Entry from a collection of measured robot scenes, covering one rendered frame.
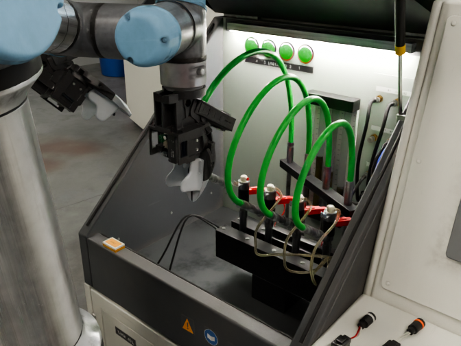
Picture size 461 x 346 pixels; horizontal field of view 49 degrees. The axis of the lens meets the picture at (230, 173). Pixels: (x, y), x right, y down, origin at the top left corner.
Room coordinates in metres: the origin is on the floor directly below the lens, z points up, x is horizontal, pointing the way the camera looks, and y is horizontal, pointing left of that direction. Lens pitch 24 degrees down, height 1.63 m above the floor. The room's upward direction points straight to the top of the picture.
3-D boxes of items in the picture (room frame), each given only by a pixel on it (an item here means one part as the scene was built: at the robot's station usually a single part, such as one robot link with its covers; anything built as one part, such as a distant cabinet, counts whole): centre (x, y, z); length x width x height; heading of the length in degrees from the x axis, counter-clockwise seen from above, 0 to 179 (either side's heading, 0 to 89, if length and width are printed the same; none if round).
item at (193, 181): (0.79, 0.07, 1.26); 0.06 x 0.03 x 0.09; 140
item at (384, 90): (1.16, -0.39, 1.20); 0.13 x 0.03 x 0.31; 50
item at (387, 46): (1.32, -0.20, 1.43); 0.54 x 0.03 x 0.02; 50
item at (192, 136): (0.79, 0.08, 1.37); 0.09 x 0.08 x 0.12; 140
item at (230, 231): (1.04, -0.12, 0.91); 0.34 x 0.10 x 0.15; 50
